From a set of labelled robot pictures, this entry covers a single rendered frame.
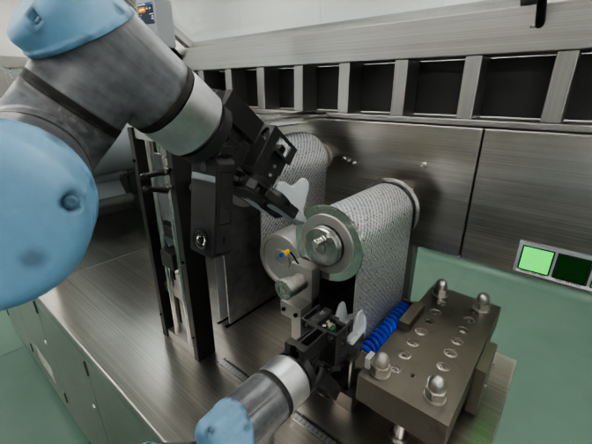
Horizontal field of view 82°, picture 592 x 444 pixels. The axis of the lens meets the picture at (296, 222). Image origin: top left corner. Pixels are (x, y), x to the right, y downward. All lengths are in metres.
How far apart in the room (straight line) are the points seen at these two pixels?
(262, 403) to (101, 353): 0.61
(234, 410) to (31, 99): 0.38
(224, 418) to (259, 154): 0.31
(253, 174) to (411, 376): 0.49
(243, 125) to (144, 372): 0.68
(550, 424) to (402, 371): 1.62
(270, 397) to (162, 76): 0.39
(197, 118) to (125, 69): 0.07
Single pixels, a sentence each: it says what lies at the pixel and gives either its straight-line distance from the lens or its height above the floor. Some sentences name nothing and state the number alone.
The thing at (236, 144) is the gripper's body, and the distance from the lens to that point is 0.39.
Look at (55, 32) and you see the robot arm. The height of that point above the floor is 1.55.
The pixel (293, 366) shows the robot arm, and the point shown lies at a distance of 0.52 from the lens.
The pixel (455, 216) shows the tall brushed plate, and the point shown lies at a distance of 0.87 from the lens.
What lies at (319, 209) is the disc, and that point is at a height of 1.31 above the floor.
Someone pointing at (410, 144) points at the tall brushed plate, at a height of 1.39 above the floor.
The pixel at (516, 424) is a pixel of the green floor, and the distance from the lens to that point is 2.19.
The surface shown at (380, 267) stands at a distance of 0.71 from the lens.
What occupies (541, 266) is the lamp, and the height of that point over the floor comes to 1.18.
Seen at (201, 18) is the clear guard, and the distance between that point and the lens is 1.27.
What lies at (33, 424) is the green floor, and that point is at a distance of 2.30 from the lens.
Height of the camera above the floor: 1.51
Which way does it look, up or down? 21 degrees down
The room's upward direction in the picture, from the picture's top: straight up
